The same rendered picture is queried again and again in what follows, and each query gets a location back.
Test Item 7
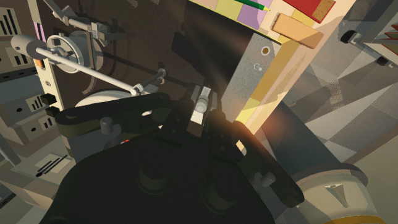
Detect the cream paper sheet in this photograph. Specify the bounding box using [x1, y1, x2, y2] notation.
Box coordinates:
[34, 153, 73, 174]

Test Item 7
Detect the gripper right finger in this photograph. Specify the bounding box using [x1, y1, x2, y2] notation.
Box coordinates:
[204, 108, 305, 209]

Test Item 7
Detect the orange block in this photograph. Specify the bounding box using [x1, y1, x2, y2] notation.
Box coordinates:
[271, 12, 324, 50]

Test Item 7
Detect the patchwork coloured mat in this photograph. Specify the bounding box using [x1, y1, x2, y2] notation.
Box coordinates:
[188, 0, 315, 126]

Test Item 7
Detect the black brush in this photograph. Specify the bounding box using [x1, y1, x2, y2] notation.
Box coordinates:
[35, 154, 68, 178]

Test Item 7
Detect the grey speckled box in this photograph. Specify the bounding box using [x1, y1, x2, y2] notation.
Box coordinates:
[221, 32, 282, 124]

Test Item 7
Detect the grey round tonearm pivot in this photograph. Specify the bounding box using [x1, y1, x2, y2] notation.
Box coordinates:
[46, 29, 105, 74]

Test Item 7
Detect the black square knob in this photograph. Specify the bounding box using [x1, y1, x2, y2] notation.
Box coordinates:
[45, 106, 61, 118]
[40, 93, 57, 106]

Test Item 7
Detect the white tonearm with counterweight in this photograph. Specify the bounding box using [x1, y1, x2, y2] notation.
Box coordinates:
[11, 33, 167, 97]

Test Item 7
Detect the cream round platter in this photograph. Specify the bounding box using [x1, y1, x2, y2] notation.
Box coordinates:
[66, 89, 163, 163]

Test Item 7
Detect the dark brown turntable deck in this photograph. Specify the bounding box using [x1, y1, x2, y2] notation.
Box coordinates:
[28, 0, 282, 163]

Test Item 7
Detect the grey lever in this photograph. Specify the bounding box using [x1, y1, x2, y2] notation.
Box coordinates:
[43, 0, 125, 42]

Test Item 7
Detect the grey equipment rack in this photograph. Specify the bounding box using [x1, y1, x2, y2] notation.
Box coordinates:
[0, 6, 67, 147]

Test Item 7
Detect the grey wheeled trolley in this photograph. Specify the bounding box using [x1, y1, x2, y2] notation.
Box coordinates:
[340, 0, 398, 69]

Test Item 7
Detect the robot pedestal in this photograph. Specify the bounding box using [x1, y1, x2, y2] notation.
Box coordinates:
[260, 101, 370, 188]

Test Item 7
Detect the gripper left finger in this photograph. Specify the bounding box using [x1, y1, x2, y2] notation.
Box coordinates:
[55, 92, 192, 142]

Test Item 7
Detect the red book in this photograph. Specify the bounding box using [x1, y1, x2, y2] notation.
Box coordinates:
[282, 0, 337, 24]

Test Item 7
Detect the green pencil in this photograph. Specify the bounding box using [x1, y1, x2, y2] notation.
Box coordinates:
[234, 0, 271, 12]

